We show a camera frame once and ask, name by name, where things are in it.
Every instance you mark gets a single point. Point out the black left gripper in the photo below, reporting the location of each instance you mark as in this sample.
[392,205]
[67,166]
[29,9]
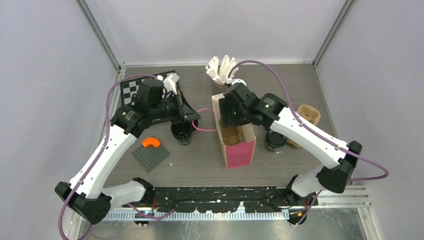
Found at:
[189,116]

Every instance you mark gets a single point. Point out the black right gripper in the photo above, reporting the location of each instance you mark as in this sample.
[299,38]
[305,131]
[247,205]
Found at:
[226,119]

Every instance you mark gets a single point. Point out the single brown pulp carrier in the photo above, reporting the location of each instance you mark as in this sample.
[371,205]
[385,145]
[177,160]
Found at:
[232,135]

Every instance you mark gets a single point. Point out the pink cakes paper bag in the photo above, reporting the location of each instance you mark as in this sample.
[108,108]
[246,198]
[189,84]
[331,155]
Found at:
[238,155]

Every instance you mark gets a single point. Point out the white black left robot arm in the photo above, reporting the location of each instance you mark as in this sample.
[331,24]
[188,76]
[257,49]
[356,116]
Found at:
[85,193]

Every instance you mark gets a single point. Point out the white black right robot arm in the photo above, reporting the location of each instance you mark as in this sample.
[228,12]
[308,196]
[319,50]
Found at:
[336,164]

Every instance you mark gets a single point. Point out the black cup stack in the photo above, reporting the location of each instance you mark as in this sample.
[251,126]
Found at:
[182,132]

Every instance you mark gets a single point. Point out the grey holder cup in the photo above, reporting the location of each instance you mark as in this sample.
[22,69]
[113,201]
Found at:
[219,85]

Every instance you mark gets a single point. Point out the white wrapped stirrers bundle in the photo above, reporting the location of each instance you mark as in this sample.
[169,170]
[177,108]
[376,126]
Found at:
[220,71]

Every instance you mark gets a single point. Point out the orange curved pipe piece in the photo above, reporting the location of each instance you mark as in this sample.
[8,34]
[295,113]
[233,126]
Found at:
[151,142]

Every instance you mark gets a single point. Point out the grey studded baseplate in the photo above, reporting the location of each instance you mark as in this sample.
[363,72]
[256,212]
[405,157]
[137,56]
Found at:
[149,157]

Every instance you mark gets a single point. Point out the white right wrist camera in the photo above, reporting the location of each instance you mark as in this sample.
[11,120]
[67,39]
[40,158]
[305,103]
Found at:
[238,81]

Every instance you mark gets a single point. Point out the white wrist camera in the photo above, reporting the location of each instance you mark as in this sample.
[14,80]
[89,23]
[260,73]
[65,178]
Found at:
[238,81]
[170,81]

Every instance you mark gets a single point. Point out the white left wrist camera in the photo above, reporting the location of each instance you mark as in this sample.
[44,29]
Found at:
[170,81]

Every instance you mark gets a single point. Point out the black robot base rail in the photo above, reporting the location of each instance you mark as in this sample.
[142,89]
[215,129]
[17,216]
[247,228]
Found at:
[227,199]

